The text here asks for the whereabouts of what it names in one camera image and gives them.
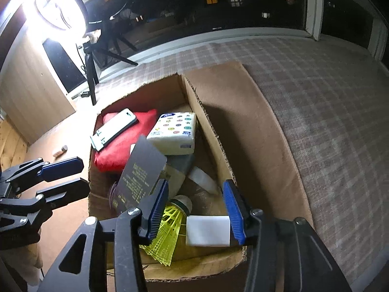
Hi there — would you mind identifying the yellow shuttlecock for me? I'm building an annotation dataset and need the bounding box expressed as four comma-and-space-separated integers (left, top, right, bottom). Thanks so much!
139, 195, 193, 266

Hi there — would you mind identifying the blue phone case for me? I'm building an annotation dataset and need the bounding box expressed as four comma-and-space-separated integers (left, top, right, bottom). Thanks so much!
89, 109, 139, 152

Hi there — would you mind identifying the black tripod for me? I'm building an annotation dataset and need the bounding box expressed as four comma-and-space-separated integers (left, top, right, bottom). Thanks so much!
80, 33, 139, 106

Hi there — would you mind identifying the cardboard box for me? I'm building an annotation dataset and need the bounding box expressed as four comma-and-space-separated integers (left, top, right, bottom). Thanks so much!
88, 73, 248, 282

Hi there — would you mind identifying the plaid mat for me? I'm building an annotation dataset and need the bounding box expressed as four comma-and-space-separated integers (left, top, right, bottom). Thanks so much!
71, 35, 389, 286

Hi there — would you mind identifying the red cloth pouch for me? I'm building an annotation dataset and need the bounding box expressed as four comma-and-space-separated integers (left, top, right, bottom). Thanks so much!
94, 109, 159, 172

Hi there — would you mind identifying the ring light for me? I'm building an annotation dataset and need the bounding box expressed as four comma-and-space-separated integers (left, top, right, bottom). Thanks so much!
18, 0, 90, 41

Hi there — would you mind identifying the patterned tissue pack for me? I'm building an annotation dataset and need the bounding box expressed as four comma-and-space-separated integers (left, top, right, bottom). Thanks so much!
146, 112, 196, 155

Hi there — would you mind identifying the pine plank panel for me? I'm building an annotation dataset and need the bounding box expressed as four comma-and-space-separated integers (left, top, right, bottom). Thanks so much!
0, 119, 29, 165

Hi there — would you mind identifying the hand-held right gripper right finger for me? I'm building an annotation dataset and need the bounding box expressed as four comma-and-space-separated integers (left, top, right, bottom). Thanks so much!
222, 180, 353, 292

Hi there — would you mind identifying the large light wooden board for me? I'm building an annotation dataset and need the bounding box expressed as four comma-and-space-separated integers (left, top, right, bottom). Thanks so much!
0, 27, 76, 145

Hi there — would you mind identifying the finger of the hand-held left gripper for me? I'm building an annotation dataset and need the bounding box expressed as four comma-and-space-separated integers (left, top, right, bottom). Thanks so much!
0, 178, 91, 216
0, 156, 84, 186

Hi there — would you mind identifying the white charger plug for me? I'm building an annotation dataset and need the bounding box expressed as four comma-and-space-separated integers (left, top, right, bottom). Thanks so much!
185, 215, 231, 247

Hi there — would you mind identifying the dark grey card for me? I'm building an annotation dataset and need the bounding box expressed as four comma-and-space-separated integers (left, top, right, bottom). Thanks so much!
109, 136, 168, 215

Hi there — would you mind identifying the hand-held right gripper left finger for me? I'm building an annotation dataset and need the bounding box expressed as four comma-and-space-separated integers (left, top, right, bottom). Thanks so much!
43, 179, 170, 292

